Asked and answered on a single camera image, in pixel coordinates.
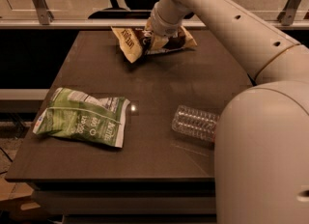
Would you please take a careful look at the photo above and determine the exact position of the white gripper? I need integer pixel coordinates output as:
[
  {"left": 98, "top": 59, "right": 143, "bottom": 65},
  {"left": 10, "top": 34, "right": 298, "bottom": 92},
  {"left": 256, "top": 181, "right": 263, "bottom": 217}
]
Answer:
[{"left": 145, "top": 1, "right": 183, "bottom": 50}]

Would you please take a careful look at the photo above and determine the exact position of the brown chip bag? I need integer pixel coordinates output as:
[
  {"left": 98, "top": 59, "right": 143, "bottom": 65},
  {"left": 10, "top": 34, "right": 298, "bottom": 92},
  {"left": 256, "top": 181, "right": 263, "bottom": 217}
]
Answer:
[{"left": 112, "top": 26, "right": 197, "bottom": 63}]

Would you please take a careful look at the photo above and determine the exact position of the green chip bag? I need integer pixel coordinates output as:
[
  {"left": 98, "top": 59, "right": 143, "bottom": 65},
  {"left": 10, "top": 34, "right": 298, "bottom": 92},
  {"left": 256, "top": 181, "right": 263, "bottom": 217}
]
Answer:
[{"left": 33, "top": 88, "right": 129, "bottom": 148}]

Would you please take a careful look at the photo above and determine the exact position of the clear plastic water bottle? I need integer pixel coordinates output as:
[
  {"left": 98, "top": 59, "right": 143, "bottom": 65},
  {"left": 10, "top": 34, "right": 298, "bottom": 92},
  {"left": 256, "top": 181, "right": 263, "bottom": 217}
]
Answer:
[{"left": 172, "top": 105, "right": 219, "bottom": 142}]

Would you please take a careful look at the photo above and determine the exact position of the cardboard box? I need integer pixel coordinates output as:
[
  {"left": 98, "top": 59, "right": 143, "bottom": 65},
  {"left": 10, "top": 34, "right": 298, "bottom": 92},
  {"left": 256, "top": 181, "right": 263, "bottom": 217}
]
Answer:
[{"left": 0, "top": 178, "right": 49, "bottom": 221}]

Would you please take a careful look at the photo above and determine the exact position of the left metal rail bracket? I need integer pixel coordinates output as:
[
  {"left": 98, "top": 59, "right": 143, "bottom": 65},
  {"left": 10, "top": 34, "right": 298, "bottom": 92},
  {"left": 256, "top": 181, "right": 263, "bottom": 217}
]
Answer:
[{"left": 32, "top": 0, "right": 53, "bottom": 25}]

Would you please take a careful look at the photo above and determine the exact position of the metal rail bracket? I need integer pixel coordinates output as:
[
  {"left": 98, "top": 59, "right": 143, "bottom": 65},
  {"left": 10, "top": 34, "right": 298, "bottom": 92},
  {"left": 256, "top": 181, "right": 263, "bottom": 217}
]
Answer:
[
  {"left": 277, "top": 0, "right": 301, "bottom": 26},
  {"left": 32, "top": 0, "right": 53, "bottom": 25}
]

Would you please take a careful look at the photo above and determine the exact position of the right metal rail bracket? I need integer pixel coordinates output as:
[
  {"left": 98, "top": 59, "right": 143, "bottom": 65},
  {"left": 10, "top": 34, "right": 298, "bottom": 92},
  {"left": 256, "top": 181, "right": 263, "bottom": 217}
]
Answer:
[{"left": 277, "top": 0, "right": 301, "bottom": 26}]

